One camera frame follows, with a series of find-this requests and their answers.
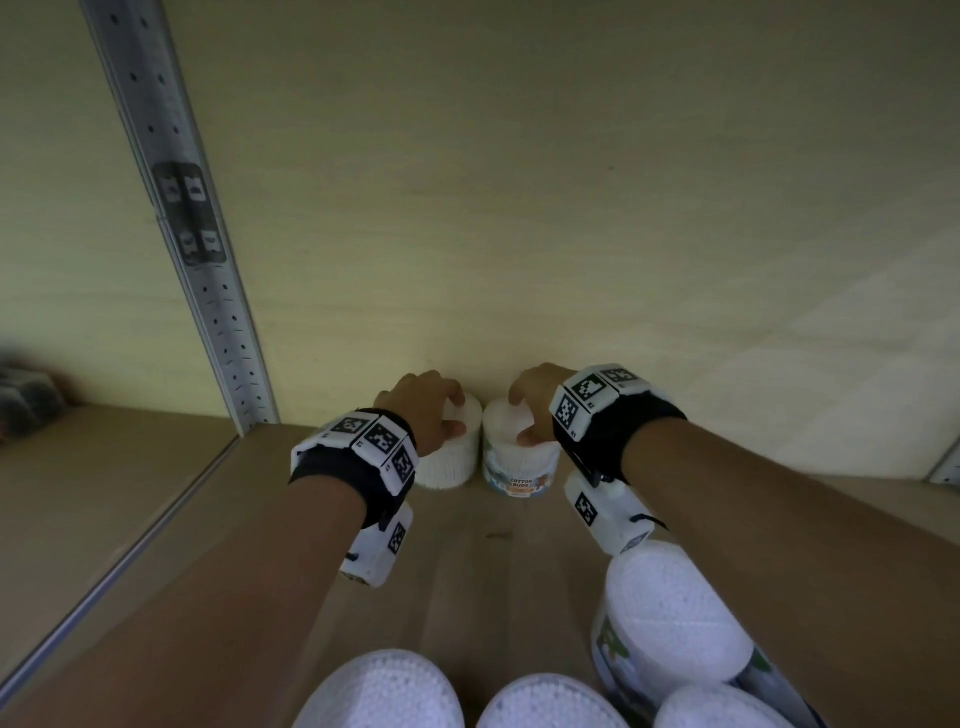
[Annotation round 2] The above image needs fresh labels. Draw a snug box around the person's left forearm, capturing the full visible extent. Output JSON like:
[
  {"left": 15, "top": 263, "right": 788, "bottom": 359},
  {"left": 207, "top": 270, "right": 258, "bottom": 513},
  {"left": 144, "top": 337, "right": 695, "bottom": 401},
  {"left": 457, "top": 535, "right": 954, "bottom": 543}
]
[{"left": 0, "top": 474, "right": 369, "bottom": 728}]

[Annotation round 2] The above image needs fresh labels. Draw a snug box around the cotton bud tub green label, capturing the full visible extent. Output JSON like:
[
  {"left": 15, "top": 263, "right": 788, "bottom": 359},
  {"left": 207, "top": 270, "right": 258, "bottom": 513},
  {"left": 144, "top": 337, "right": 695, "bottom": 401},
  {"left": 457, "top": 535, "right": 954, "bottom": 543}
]
[{"left": 591, "top": 539, "right": 756, "bottom": 714}]

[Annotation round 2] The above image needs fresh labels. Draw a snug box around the dark blurred packet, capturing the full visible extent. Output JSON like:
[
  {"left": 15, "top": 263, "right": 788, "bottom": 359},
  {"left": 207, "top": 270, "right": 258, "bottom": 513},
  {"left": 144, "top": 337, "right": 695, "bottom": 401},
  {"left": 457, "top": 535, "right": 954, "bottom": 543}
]
[{"left": 0, "top": 358, "right": 70, "bottom": 445}]

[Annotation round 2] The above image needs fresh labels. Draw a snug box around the person's left hand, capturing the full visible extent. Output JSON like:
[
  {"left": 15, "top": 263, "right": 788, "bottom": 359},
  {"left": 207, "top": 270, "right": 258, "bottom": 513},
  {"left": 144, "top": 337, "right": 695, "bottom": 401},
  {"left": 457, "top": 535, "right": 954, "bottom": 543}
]
[{"left": 374, "top": 370, "right": 468, "bottom": 459}]

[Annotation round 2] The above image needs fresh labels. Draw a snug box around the plain white cotton bud tub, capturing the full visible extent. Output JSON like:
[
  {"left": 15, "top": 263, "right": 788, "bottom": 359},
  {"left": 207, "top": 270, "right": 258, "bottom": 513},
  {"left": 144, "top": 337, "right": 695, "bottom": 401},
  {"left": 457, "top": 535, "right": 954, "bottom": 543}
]
[{"left": 414, "top": 393, "right": 484, "bottom": 491}]

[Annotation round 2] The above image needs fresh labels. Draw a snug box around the perforated metal shelf upright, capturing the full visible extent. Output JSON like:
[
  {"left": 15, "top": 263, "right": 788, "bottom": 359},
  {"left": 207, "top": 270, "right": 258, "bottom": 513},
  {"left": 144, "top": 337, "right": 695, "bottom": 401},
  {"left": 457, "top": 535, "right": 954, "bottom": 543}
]
[
  {"left": 78, "top": 0, "right": 281, "bottom": 437},
  {"left": 925, "top": 438, "right": 960, "bottom": 488}
]

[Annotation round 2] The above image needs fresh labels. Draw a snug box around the metal shelf edge strip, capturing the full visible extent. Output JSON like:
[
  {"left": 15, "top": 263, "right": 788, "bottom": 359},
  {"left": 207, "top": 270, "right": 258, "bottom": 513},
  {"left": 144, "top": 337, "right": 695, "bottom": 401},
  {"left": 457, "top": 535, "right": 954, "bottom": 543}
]
[{"left": 0, "top": 433, "right": 243, "bottom": 710}]

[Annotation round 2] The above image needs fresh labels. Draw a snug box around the person's right hand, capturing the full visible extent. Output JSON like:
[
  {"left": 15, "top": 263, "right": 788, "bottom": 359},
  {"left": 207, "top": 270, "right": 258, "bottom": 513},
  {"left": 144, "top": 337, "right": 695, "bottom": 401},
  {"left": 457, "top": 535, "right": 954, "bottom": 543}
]
[{"left": 507, "top": 363, "right": 579, "bottom": 448}]

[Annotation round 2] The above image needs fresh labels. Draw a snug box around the person's right forearm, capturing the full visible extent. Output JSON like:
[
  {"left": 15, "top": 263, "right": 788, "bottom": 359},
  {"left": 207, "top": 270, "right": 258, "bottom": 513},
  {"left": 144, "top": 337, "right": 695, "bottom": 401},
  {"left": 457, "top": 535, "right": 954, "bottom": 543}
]
[{"left": 621, "top": 417, "right": 960, "bottom": 728}]

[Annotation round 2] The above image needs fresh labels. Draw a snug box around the dark label sticker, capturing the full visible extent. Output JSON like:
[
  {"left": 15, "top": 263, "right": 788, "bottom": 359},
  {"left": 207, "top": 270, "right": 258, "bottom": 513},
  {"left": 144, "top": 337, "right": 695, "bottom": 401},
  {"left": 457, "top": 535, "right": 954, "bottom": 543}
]
[{"left": 153, "top": 160, "right": 228, "bottom": 268}]

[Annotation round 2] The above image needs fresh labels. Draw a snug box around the cotton bud tub orange label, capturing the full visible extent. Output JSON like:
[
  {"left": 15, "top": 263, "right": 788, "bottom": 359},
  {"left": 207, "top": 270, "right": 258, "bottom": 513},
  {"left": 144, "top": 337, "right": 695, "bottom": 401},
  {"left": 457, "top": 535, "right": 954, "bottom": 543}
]
[{"left": 481, "top": 396, "right": 563, "bottom": 501}]

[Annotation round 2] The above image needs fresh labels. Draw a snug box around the white marker wrist camera unit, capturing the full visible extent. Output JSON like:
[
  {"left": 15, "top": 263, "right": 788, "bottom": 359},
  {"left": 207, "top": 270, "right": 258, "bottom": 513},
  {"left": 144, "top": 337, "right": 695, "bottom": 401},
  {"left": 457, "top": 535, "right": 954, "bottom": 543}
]
[
  {"left": 289, "top": 408, "right": 418, "bottom": 590},
  {"left": 549, "top": 363, "right": 688, "bottom": 558}
]

